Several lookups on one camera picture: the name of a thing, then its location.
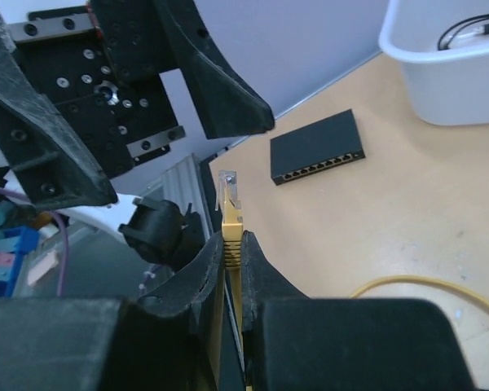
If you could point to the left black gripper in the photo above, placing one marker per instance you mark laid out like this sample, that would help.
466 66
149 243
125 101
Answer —
100 65

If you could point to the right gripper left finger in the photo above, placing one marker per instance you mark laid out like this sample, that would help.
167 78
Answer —
168 340

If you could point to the aluminium rail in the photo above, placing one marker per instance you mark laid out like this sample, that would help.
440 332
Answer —
182 184

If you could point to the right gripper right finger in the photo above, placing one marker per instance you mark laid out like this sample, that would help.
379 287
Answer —
293 342

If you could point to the white plastic bin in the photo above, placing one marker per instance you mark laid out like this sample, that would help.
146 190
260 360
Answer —
449 87

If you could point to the small black network switch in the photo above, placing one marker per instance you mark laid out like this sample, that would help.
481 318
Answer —
316 147

